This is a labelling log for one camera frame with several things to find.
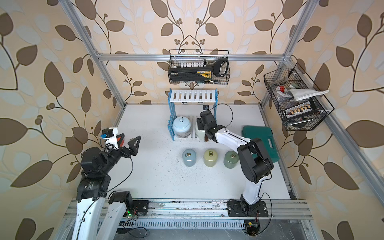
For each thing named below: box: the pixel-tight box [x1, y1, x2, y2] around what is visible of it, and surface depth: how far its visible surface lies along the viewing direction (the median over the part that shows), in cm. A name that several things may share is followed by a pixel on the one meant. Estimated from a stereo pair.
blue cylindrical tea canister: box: [182, 149, 197, 167], surface depth 86 cm
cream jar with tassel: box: [195, 120, 209, 142], surface depth 96 cm
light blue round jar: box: [172, 115, 192, 139], surface depth 95 cm
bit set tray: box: [284, 101, 318, 120], surface depth 69 cm
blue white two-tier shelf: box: [167, 88, 219, 142], surface depth 93 cm
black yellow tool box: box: [168, 66, 213, 83], surface depth 85 cm
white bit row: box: [180, 62, 206, 68], surface depth 85 cm
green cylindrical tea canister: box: [223, 150, 239, 169], surface depth 86 cm
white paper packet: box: [287, 88, 330, 101], surface depth 63 cm
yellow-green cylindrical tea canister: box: [203, 149, 218, 168], surface depth 86 cm
